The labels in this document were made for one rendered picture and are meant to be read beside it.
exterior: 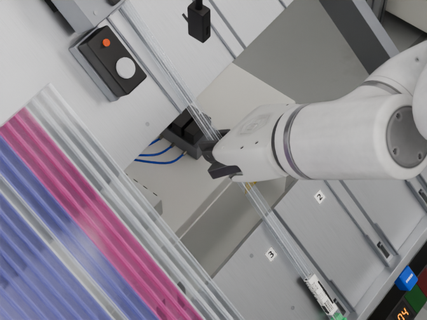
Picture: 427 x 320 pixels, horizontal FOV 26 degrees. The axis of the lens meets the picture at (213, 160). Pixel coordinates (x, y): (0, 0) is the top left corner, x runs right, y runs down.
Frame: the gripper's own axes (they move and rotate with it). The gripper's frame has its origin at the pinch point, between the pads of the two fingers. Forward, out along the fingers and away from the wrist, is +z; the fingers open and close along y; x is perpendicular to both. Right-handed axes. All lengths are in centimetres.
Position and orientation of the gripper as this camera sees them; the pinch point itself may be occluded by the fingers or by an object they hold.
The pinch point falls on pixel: (220, 146)
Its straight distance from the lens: 115.2
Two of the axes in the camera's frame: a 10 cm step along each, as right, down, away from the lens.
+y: -6.5, 6.0, -4.7
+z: -5.7, 0.2, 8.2
